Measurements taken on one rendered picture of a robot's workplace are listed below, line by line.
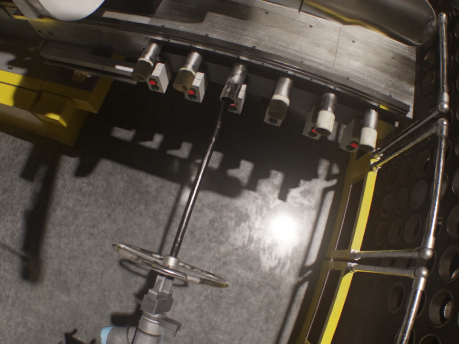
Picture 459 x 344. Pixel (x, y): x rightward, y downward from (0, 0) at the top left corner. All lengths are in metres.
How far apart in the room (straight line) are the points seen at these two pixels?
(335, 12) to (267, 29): 0.61
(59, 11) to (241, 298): 1.64
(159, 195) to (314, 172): 0.94
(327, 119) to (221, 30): 0.50
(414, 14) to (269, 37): 0.66
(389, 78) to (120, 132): 1.58
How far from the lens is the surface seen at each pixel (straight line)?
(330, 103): 1.15
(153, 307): 0.97
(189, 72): 1.15
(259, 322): 1.92
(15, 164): 2.42
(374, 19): 0.66
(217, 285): 0.89
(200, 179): 1.02
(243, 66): 1.16
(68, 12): 0.83
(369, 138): 1.16
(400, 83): 1.29
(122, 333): 1.17
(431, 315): 2.29
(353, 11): 0.64
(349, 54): 1.25
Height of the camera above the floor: 1.86
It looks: 78 degrees down
